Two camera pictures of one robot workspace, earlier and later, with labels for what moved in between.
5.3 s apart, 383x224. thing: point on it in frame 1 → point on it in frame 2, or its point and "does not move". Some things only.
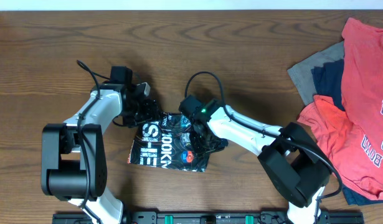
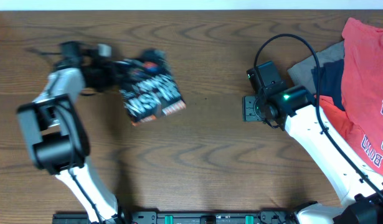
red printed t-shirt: x=359 y=135 does not move
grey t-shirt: x=301 y=74 does not move
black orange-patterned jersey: x=166 y=143 → x=153 y=90
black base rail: x=208 y=218 does not move
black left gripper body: x=139 y=112 → x=101 y=79
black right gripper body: x=205 y=145 → x=254 y=108
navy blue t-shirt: x=327 y=79 does not move
